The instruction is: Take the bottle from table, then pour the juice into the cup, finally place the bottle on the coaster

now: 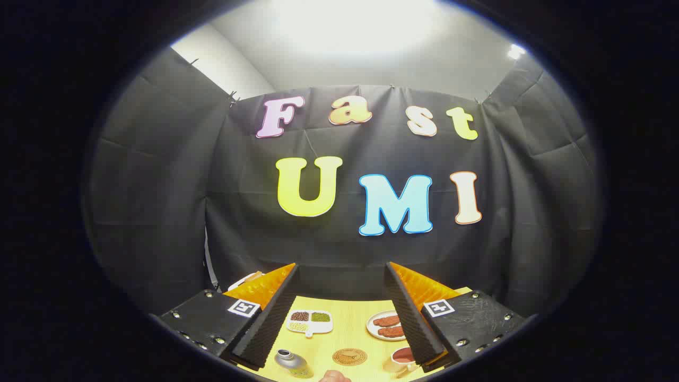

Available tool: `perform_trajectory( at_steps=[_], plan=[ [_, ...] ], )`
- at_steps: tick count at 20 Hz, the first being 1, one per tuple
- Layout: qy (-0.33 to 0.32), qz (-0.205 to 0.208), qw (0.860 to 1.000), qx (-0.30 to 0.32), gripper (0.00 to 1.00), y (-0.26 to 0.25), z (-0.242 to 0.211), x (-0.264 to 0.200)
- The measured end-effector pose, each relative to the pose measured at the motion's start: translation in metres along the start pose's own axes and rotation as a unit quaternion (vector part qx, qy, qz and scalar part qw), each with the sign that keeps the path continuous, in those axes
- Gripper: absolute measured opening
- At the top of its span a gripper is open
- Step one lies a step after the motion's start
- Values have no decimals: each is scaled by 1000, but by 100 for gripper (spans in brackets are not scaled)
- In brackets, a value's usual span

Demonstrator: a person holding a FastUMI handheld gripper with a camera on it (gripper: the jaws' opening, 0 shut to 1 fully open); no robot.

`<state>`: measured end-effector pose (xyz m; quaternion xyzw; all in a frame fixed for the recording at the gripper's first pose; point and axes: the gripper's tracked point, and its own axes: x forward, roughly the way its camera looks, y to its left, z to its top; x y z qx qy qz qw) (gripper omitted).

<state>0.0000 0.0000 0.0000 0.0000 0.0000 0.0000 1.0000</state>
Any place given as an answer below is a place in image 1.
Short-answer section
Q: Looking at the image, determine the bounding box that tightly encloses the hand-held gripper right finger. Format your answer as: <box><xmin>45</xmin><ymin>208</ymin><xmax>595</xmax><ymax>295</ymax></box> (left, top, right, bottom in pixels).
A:
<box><xmin>384</xmin><ymin>262</ymin><xmax>527</xmax><ymax>372</ymax></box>

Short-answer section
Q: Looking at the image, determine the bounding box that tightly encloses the wooden table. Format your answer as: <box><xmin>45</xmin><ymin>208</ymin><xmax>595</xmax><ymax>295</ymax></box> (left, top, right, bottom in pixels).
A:
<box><xmin>236</xmin><ymin>286</ymin><xmax>473</xmax><ymax>382</ymax></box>

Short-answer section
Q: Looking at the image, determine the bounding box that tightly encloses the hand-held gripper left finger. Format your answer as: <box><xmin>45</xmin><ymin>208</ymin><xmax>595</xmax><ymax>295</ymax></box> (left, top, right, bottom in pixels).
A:
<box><xmin>158</xmin><ymin>263</ymin><xmax>301</xmax><ymax>371</ymax></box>

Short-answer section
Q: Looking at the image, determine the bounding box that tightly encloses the silver bottle green label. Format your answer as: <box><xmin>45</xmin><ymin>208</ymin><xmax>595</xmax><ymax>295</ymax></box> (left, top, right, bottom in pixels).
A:
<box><xmin>274</xmin><ymin>349</ymin><xmax>314</xmax><ymax>378</ymax></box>

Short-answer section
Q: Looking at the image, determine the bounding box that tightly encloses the white oval plate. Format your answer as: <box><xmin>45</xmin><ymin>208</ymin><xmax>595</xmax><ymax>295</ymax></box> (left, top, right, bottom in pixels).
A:
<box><xmin>366</xmin><ymin>310</ymin><xmax>406</xmax><ymax>341</ymax></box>

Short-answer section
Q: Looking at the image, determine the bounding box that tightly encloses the round cork coaster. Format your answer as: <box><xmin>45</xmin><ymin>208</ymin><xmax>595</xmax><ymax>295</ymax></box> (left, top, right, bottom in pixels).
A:
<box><xmin>333</xmin><ymin>348</ymin><xmax>368</xmax><ymax>366</ymax></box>

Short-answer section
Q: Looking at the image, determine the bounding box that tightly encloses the white divided dish with beans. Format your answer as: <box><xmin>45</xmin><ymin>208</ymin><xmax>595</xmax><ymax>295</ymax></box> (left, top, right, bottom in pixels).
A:
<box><xmin>286</xmin><ymin>310</ymin><xmax>334</xmax><ymax>338</ymax></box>

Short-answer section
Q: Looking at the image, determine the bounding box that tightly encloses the white cup wooden handle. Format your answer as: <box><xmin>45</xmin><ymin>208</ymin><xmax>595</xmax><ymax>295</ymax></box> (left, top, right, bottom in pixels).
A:
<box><xmin>383</xmin><ymin>347</ymin><xmax>420</xmax><ymax>378</ymax></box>

